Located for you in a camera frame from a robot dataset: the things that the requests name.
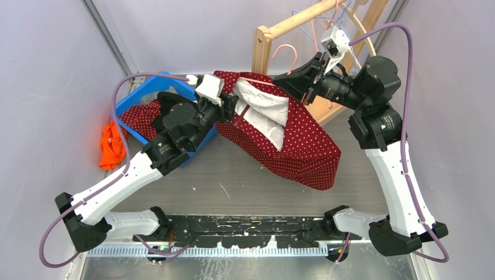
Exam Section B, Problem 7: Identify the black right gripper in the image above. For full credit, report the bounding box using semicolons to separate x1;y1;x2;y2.
272;51;368;111

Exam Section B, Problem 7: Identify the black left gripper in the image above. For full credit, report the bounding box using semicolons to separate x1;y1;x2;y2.
188;89;238;151

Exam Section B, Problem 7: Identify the pink hanger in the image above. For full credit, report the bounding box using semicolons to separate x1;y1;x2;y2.
311;0;339;51
236;43;299;90

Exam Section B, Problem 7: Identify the black garment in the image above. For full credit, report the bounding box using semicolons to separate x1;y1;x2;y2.
151;91;197;133

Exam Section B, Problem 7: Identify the red polka dot garment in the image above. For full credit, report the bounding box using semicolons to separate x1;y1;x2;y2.
119;99;159;144
214;71;341;190

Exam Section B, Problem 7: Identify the light blue hanger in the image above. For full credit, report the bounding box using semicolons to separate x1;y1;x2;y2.
299;1;375;74

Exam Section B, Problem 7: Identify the wooden hanger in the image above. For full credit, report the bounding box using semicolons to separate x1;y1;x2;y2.
340;1;383;57

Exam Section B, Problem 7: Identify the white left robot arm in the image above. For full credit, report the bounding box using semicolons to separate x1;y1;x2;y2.
55;71;341;253

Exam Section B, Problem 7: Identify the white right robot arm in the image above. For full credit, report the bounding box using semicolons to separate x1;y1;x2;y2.
309;52;448;256

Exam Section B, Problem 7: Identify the blue plastic bin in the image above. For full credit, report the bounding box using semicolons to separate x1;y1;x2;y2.
116;77;196;145

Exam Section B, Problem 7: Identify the wooden clothes rack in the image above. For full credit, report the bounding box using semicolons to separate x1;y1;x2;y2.
251;0;391;126

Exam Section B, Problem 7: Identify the orange cloth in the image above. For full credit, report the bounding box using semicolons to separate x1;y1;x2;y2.
99;120;126;171

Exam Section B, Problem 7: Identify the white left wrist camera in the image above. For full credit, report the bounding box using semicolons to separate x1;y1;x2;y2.
186;74;224;107

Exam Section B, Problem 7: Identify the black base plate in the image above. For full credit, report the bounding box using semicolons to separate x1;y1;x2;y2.
131;215;346;249

